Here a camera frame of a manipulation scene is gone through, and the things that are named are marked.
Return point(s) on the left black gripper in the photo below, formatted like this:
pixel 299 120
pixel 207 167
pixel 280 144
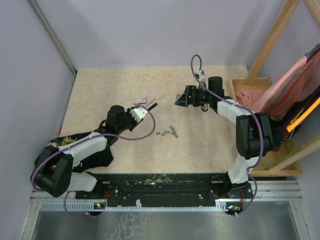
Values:
pixel 135 123

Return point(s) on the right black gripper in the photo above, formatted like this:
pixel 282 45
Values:
pixel 185 100

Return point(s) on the black silver stapler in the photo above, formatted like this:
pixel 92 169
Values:
pixel 152 101

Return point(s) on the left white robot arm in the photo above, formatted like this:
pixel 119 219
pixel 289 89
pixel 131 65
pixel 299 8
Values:
pixel 62 165

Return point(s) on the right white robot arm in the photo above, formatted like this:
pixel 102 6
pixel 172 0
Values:
pixel 253 134

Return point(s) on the red staple box sleeve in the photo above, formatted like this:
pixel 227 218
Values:
pixel 140 101

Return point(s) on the black floral t-shirt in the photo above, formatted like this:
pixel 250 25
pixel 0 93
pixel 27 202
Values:
pixel 87 153

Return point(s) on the dark navy garment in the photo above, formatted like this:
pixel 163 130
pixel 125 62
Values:
pixel 285 128

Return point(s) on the pink cloth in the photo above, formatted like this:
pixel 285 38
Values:
pixel 298 83

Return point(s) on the wooden tray box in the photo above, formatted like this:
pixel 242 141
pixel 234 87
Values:
pixel 265 167

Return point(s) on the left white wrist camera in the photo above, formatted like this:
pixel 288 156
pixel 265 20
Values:
pixel 138 113

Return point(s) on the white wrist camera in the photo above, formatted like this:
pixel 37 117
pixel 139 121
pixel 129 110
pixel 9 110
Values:
pixel 138 113
pixel 201 78

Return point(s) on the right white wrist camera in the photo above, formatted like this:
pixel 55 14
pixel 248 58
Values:
pixel 201 78

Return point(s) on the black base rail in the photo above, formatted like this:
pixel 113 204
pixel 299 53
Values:
pixel 165 189

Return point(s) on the wooden rack frame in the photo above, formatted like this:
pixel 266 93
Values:
pixel 288 8

